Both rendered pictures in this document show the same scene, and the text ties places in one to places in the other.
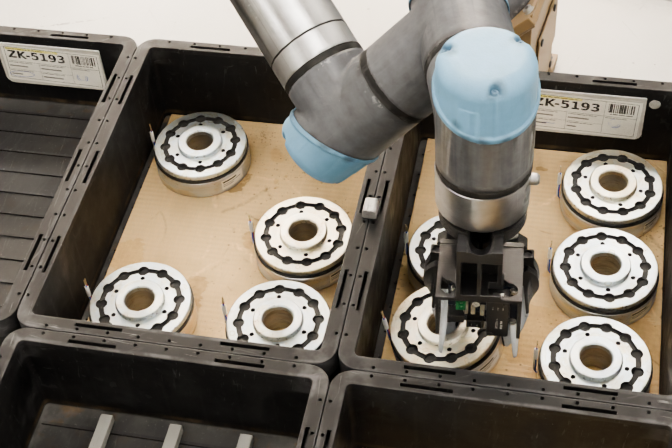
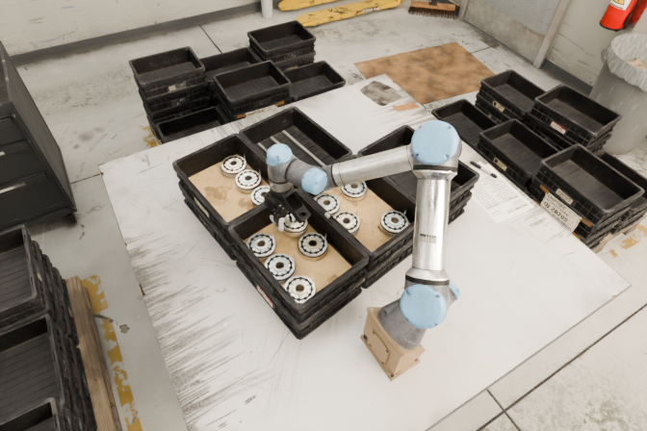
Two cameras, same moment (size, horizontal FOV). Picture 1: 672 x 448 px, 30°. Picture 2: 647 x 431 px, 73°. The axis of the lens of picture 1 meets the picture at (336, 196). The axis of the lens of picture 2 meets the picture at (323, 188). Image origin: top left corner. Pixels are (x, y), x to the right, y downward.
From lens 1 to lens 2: 1.59 m
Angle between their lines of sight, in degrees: 73
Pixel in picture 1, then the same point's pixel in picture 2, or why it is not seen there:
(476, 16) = (296, 164)
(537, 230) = (307, 272)
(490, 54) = (278, 150)
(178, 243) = (371, 208)
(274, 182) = (374, 235)
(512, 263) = (272, 200)
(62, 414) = not seen: hidden behind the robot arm
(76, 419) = not seen: hidden behind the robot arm
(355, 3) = (469, 344)
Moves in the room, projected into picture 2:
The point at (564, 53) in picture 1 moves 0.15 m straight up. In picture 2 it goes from (392, 387) to (400, 368)
